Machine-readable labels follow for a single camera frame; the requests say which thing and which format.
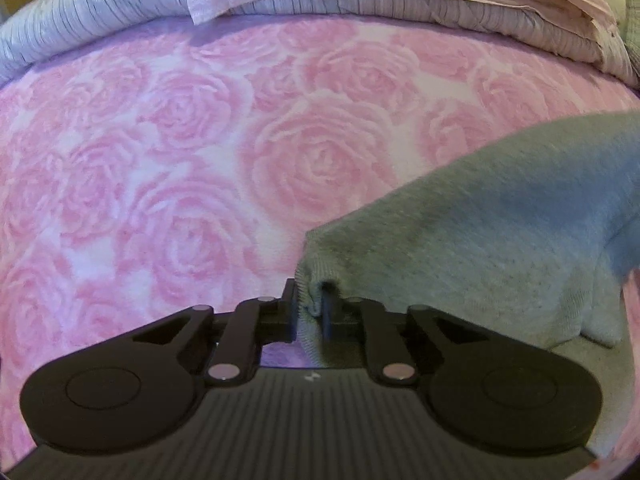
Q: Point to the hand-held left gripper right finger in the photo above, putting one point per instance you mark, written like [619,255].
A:
[328,318]

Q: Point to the pink rose print blanket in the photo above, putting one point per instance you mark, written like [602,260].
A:
[165,180]

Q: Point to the grey striped quilt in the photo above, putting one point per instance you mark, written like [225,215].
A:
[85,5]

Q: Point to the grey sweatshirt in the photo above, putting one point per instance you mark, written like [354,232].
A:
[465,240]

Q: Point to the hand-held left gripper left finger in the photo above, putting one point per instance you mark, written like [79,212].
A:
[290,302]

